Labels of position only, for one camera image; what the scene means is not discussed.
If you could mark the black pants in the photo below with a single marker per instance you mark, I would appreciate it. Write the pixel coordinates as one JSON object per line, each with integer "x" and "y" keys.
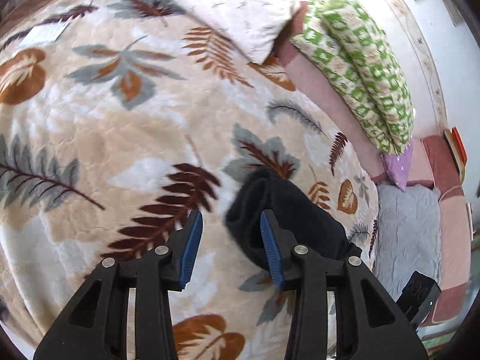
{"x": 300, "y": 213}

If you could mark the leaf print fleece blanket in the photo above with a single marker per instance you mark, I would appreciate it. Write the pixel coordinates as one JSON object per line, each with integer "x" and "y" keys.
{"x": 112, "y": 120}

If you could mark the pink bed sheet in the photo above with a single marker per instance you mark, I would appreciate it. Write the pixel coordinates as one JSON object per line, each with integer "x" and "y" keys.
{"x": 326, "y": 97}

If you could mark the pink and brown headboard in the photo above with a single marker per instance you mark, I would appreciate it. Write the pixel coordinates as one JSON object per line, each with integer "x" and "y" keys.
{"x": 450, "y": 213}

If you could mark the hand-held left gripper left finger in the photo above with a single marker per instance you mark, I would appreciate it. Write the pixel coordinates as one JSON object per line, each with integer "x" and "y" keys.
{"x": 189, "y": 247}

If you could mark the tan book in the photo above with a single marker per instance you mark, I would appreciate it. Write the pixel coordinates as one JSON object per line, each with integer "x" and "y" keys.
{"x": 452, "y": 150}

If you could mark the white blanket label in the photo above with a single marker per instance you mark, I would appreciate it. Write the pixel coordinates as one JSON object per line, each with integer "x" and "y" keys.
{"x": 47, "y": 32}

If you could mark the white leaf print pillow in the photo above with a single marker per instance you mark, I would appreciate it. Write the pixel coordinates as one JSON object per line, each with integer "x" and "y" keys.
{"x": 232, "y": 7}

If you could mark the grey quilted blanket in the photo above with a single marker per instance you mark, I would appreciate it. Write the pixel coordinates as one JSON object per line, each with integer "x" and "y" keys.
{"x": 408, "y": 225}

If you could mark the purple flower print pillow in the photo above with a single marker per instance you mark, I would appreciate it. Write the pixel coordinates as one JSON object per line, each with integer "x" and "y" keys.
{"x": 399, "y": 168}

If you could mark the red book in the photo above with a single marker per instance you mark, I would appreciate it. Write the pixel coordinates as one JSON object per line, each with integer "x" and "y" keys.
{"x": 460, "y": 148}

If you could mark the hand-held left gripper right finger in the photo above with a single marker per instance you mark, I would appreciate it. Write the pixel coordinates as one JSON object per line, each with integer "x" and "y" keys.
{"x": 272, "y": 251}

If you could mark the green checked folded quilt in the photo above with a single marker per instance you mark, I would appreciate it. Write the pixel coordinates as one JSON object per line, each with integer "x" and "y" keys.
{"x": 360, "y": 67}

